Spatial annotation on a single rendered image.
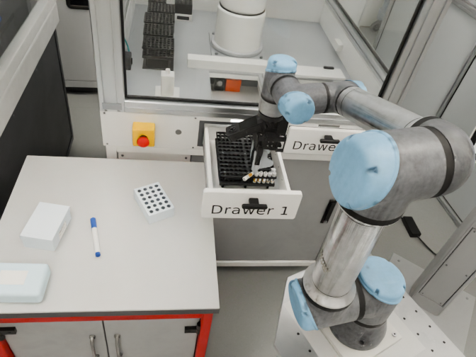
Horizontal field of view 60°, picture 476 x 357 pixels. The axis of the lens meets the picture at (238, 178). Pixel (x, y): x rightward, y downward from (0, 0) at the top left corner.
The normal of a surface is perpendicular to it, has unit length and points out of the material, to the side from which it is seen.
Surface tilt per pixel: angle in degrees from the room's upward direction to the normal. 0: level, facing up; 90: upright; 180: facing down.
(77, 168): 0
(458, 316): 5
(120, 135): 90
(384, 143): 11
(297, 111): 89
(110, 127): 90
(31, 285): 0
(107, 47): 90
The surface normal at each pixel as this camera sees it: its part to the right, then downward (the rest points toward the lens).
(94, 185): 0.15, -0.72
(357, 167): -0.94, 0.03
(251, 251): 0.10, 0.69
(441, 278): -0.55, 0.51
